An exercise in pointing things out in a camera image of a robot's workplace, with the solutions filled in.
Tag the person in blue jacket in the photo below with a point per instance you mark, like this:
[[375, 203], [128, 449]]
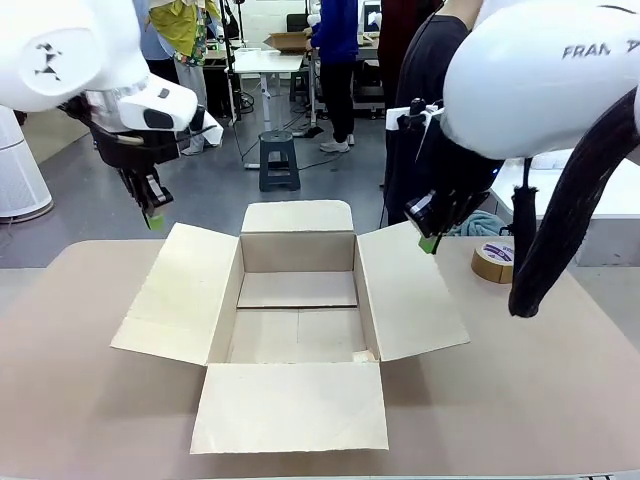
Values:
[[337, 60]]

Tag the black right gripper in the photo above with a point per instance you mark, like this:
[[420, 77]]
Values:
[[465, 172]]

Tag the white side table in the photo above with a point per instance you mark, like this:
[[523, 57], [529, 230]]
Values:
[[575, 195]]

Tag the dark grey plastic stool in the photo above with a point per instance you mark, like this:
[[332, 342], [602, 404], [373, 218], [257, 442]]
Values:
[[278, 165]]

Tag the person in dark t-shirt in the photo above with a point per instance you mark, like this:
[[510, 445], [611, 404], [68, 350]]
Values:
[[425, 65]]

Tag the open background cardboard box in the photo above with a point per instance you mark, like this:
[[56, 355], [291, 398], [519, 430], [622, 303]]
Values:
[[287, 42]]

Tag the brown packing tape roll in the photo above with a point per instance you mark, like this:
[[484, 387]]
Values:
[[492, 262]]

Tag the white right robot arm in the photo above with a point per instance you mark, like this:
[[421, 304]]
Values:
[[530, 75]]

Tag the black stand pole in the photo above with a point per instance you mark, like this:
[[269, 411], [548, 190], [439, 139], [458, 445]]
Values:
[[231, 60]]

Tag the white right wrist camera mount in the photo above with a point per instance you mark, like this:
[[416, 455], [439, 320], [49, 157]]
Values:
[[400, 119]]

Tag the computer monitor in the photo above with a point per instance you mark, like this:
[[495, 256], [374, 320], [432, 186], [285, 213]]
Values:
[[372, 15]]

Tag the brown cardboard box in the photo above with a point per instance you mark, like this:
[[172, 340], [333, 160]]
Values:
[[300, 325]]

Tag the teal crumpled cloth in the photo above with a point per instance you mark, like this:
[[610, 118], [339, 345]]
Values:
[[482, 222]]

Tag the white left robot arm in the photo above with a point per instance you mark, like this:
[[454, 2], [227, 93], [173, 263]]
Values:
[[75, 50]]

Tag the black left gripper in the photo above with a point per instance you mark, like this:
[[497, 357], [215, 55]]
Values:
[[130, 152]]

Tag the white background desk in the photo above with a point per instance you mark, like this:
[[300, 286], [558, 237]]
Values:
[[270, 62]]

